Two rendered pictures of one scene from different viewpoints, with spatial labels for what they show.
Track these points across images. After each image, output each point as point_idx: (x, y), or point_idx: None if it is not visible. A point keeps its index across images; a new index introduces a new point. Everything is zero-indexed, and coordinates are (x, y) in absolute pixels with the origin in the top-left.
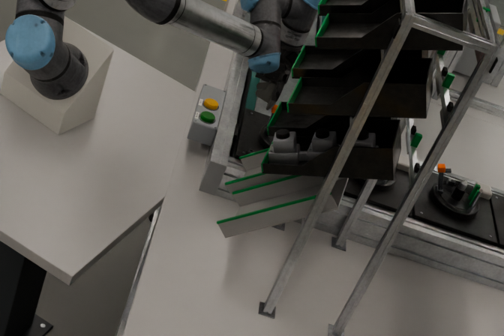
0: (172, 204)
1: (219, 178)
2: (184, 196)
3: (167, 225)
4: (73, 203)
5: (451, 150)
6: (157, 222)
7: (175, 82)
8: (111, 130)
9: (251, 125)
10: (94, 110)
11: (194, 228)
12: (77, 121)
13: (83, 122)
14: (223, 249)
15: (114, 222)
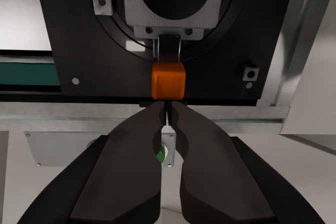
0: (290, 124)
1: None
2: None
3: (331, 124)
4: (304, 196)
5: None
6: (325, 134)
7: (12, 156)
8: (173, 193)
9: (129, 76)
10: (164, 219)
11: (335, 95)
12: (186, 222)
13: (176, 213)
14: None
15: (328, 167)
